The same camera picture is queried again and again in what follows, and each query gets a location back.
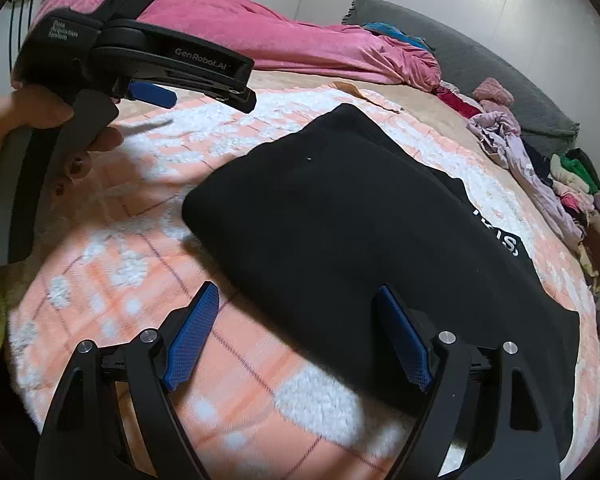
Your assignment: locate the pink quilt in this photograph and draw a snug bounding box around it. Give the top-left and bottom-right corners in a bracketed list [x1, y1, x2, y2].
[35, 0, 442, 92]

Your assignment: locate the red cloth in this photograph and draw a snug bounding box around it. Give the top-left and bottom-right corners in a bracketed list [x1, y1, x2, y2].
[432, 82, 483, 120]

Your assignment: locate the black sweater with orange cuffs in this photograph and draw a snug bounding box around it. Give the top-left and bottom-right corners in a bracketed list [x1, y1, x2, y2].
[182, 103, 581, 463]

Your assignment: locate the pile of folded clothes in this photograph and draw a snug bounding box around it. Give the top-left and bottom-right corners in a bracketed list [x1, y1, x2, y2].
[550, 147, 600, 291]

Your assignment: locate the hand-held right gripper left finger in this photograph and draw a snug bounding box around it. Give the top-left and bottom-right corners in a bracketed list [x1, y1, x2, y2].
[34, 281, 221, 480]

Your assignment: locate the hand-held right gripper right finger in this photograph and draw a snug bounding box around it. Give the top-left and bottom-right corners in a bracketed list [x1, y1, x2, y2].
[372, 285, 563, 480]

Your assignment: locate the pink fluffy cloth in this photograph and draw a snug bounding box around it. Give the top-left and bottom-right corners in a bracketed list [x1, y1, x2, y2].
[472, 77, 515, 107]

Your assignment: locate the lilac garment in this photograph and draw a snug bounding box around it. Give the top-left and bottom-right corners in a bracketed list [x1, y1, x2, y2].
[467, 110, 583, 251]

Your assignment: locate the grey headboard cover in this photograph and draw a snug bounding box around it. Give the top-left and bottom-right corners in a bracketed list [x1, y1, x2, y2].
[342, 0, 580, 153]

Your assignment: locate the teal cloth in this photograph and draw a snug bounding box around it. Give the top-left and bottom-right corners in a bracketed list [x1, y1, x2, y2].
[362, 22, 436, 53]

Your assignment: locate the person's left hand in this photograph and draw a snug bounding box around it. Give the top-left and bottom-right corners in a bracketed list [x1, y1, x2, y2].
[0, 82, 123, 191]

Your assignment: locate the peach and white fleece blanket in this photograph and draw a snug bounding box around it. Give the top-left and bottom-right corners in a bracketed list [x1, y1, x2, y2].
[5, 85, 600, 480]

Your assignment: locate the beige bed sheet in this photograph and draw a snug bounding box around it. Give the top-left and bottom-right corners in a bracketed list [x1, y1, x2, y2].
[115, 70, 481, 126]

